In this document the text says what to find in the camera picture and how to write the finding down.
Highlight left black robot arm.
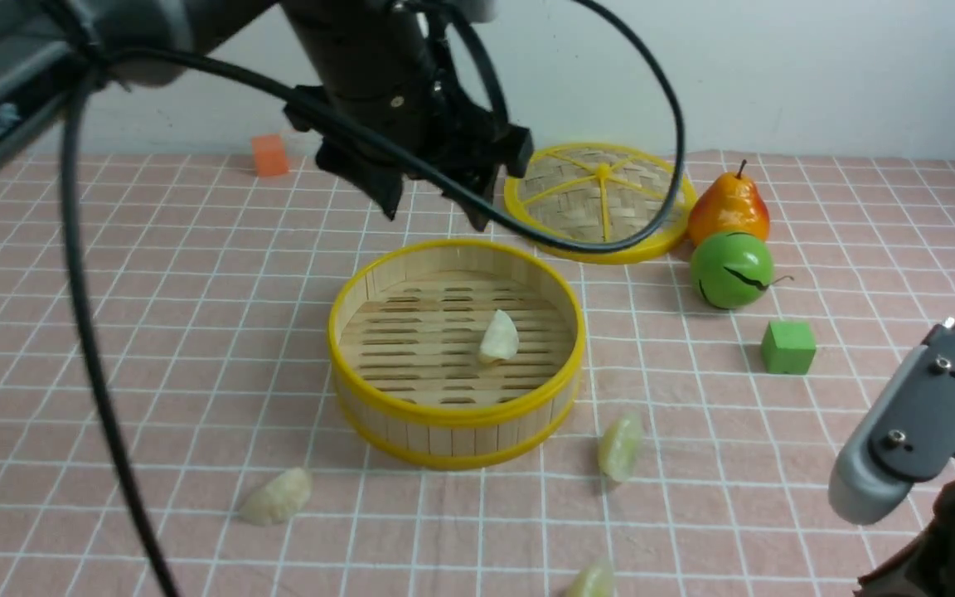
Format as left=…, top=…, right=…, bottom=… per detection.
left=0, top=1, right=533, bottom=204

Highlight pale dumpling bottom edge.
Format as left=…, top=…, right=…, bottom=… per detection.
left=564, top=560, right=615, bottom=597

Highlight orange foam cube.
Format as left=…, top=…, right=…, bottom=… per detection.
left=250, top=133, right=289, bottom=177

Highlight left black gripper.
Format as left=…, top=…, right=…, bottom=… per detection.
left=284, top=56, right=534, bottom=231

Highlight orange toy pear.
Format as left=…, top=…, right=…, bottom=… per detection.
left=687, top=159, right=772, bottom=246

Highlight bamboo steamer lid yellow rim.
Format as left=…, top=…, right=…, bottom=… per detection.
left=504, top=143, right=675, bottom=243

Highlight bamboo steamer tray yellow rim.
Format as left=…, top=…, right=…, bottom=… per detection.
left=327, top=239, right=586, bottom=471

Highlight white dumpling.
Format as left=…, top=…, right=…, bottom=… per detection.
left=238, top=468, right=313, bottom=527
left=477, top=309, right=520, bottom=364

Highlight green foam cube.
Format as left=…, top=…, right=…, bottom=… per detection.
left=759, top=320, right=817, bottom=376

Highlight pale green dumpling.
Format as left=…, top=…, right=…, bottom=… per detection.
left=596, top=413, right=645, bottom=483

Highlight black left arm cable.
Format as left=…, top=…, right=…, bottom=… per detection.
left=55, top=0, right=687, bottom=597

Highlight green toy watermelon ball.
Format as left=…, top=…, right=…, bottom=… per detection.
left=690, top=231, right=793, bottom=310

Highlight pink checkered tablecloth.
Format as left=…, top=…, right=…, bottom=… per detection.
left=0, top=149, right=955, bottom=597

